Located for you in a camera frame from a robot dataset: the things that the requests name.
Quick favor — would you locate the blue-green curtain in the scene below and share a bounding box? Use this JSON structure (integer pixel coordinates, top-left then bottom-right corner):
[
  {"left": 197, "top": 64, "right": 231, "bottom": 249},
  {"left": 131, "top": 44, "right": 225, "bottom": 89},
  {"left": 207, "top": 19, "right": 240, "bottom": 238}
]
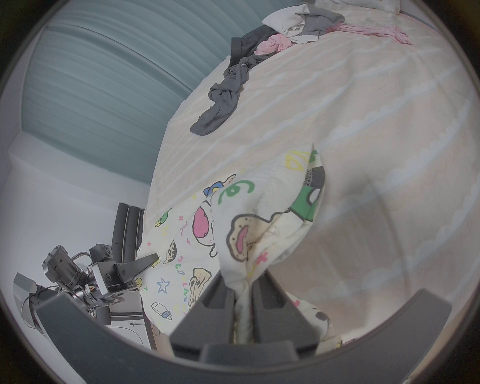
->
[{"left": 20, "top": 5, "right": 314, "bottom": 188}]

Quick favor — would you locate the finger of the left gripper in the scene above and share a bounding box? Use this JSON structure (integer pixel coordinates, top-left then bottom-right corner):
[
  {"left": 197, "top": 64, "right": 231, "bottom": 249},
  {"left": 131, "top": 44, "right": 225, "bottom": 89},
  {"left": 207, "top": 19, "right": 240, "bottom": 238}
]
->
[{"left": 113, "top": 253, "right": 160, "bottom": 290}]

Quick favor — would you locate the white printed pyjama top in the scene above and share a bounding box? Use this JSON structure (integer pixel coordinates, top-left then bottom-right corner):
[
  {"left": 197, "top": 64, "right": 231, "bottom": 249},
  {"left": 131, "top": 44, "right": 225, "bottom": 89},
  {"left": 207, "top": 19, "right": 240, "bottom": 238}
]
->
[{"left": 142, "top": 142, "right": 357, "bottom": 349}]

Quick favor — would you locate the pile of clothes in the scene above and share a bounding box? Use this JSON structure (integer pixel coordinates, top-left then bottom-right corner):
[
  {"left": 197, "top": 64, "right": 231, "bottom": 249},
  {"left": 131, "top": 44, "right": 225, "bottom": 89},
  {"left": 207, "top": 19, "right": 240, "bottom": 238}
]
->
[{"left": 189, "top": 0, "right": 413, "bottom": 136}]

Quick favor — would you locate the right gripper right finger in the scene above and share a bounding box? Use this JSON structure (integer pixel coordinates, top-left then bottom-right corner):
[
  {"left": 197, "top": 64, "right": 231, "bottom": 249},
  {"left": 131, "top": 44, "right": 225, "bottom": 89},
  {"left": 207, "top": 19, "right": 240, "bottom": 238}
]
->
[{"left": 251, "top": 270, "right": 320, "bottom": 358}]

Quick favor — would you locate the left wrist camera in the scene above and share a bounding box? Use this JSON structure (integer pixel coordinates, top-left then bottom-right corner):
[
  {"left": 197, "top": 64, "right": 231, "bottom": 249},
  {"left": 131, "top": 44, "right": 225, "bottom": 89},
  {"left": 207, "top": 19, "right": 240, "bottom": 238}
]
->
[{"left": 89, "top": 243, "right": 114, "bottom": 265}]

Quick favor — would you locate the white printed pillow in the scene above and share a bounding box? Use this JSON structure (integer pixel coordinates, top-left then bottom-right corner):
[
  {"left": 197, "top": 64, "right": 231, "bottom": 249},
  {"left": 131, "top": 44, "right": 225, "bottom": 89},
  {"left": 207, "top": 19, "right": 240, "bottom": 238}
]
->
[{"left": 314, "top": 0, "right": 403, "bottom": 15}]

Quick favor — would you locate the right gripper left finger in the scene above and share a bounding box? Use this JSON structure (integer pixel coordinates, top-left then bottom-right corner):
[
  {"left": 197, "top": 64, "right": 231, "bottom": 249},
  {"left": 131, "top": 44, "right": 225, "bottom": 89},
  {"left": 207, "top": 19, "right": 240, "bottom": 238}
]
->
[{"left": 169, "top": 273, "right": 238, "bottom": 361}]

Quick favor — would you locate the bed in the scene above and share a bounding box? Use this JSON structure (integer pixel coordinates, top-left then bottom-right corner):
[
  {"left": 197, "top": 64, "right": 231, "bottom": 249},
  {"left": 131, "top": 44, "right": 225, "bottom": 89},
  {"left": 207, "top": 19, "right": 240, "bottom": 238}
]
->
[{"left": 144, "top": 0, "right": 480, "bottom": 351}]

